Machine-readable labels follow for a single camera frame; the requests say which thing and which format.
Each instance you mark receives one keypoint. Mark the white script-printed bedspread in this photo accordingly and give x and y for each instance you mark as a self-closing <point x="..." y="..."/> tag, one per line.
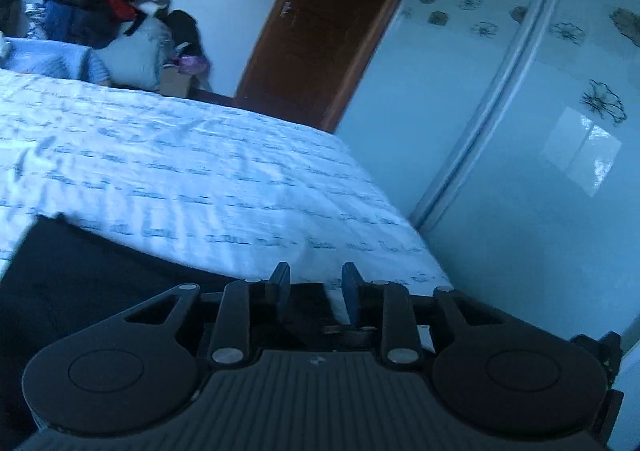
<point x="175" y="166"/>

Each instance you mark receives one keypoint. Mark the purple cloth item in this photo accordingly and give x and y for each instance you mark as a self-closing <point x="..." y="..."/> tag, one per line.
<point x="191" y="63"/>

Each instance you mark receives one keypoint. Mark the cardboard box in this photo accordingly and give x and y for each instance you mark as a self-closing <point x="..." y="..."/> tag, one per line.
<point x="176" y="81"/>

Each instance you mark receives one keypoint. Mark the dark blue clothing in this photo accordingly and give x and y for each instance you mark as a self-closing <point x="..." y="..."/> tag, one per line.
<point x="75" y="18"/>

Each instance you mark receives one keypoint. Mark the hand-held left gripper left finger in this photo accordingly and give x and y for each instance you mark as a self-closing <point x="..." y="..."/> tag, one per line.
<point x="281" y="283"/>

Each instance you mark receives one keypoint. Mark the brown wooden door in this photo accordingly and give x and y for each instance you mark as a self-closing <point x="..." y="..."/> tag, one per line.
<point x="330" y="21"/>

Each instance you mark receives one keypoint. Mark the light blue quilted blanket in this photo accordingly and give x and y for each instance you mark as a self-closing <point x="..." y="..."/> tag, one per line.
<point x="50" y="58"/>

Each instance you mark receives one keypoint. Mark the black bag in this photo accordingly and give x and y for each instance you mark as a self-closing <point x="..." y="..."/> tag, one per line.
<point x="187" y="31"/>

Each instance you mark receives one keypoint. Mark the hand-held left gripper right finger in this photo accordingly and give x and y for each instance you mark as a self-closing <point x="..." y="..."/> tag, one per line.
<point x="351" y="288"/>

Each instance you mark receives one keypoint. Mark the white stuffed bag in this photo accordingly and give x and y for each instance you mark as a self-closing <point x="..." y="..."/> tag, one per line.
<point x="137" y="56"/>

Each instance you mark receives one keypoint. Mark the white flower-decorated wardrobe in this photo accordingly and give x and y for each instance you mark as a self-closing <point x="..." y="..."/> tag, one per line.
<point x="525" y="156"/>

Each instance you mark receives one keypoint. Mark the black pants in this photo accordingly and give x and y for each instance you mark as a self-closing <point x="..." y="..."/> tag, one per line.
<point x="75" y="271"/>

